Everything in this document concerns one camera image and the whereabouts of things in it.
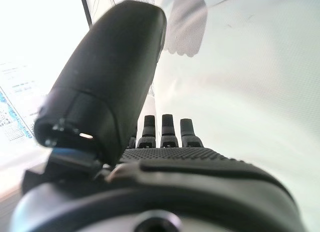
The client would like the white garment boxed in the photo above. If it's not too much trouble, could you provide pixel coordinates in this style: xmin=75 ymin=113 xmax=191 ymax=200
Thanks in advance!
xmin=144 ymin=0 xmax=320 ymax=173

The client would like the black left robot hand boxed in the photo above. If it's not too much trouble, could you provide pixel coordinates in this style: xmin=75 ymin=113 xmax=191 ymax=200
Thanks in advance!
xmin=9 ymin=0 xmax=306 ymax=232

